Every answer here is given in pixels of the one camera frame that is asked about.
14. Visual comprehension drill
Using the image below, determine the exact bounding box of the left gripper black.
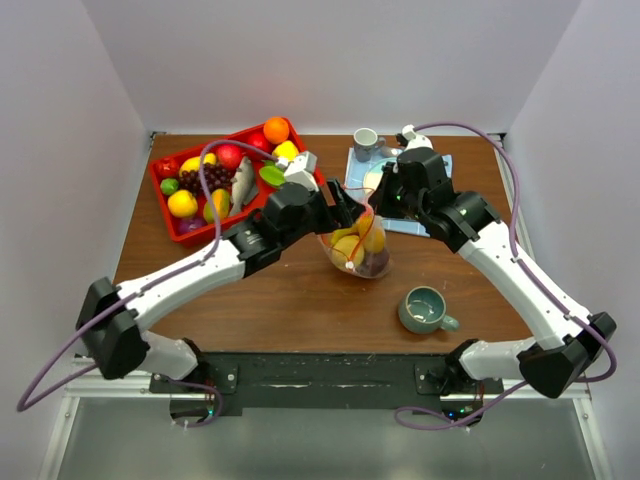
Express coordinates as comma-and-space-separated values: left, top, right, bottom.
279, 176, 364, 249

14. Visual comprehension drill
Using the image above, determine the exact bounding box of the yellow banana toy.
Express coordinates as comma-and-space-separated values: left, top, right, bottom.
329, 225, 359, 246

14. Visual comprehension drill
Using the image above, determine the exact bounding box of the orange yellow mango toy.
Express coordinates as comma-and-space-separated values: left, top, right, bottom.
356, 215, 386, 254

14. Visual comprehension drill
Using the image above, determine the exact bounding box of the yellow lemon toy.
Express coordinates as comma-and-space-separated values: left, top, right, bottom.
330, 235, 365, 271

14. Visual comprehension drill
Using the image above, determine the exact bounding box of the clear zip top bag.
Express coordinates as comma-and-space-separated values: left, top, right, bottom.
318, 187, 391, 279

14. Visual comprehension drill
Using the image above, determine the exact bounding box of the dark red plum toy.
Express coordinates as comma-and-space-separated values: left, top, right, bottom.
356, 249, 390, 279

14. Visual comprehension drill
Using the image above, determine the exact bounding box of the green bell pepper toy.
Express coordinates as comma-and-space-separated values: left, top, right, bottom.
259, 165, 286, 189

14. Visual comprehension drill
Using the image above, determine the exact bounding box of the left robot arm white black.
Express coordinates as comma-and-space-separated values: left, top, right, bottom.
76, 180, 365, 392

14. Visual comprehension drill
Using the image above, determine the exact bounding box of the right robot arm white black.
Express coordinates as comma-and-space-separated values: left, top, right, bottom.
369, 147, 617, 398

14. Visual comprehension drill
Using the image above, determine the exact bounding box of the blue checked cloth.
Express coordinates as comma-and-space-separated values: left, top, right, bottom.
345, 148, 429, 237

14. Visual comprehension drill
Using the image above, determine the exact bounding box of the blue cream plate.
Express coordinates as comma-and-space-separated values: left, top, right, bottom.
362, 157, 396, 191

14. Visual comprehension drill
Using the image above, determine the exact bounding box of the grey white cup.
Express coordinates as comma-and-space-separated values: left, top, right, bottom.
353, 127, 386, 162

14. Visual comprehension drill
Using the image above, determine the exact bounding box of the yellow pepper toy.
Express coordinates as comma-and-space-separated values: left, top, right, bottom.
272, 140, 300, 161

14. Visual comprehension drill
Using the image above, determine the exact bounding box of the orange fruit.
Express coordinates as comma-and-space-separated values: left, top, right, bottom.
263, 117, 290, 145

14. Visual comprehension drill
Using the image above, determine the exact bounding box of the grey toy fish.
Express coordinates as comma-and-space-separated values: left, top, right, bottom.
229, 156, 258, 217

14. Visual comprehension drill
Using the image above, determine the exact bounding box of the red apple toy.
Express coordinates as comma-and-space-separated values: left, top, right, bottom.
247, 131, 273, 153

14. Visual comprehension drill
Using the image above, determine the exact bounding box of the green yellow mango toy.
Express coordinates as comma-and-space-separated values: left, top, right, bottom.
203, 189, 231, 224

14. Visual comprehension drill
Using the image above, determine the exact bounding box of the green ceramic mug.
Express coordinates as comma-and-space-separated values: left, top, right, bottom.
397, 286, 460, 335

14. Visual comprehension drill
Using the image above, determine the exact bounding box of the purple grapes bunch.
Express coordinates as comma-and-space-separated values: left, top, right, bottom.
178, 163, 235, 195

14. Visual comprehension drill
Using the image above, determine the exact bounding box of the red plastic tray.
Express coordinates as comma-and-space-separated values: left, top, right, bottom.
149, 117, 306, 247

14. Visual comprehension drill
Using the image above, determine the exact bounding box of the purple onion toy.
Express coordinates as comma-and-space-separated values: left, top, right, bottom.
177, 216, 208, 235

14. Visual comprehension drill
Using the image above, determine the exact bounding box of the yellow round fruit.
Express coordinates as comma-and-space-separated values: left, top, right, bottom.
167, 189, 198, 219

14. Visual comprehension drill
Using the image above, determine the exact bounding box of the green lime toy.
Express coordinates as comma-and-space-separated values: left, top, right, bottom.
160, 178, 180, 197

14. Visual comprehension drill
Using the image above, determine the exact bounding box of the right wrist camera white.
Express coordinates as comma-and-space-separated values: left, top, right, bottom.
396, 124, 433, 150

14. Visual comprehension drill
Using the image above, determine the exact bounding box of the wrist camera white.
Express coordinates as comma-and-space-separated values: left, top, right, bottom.
275, 151, 319, 192
396, 124, 433, 150

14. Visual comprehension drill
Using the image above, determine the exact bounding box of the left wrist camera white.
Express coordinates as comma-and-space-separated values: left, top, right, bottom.
275, 151, 319, 192

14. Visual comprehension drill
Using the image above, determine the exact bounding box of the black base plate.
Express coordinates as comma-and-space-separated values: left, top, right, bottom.
149, 351, 504, 419

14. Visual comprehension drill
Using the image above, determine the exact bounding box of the aluminium frame rail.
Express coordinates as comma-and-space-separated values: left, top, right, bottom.
62, 349, 591, 401

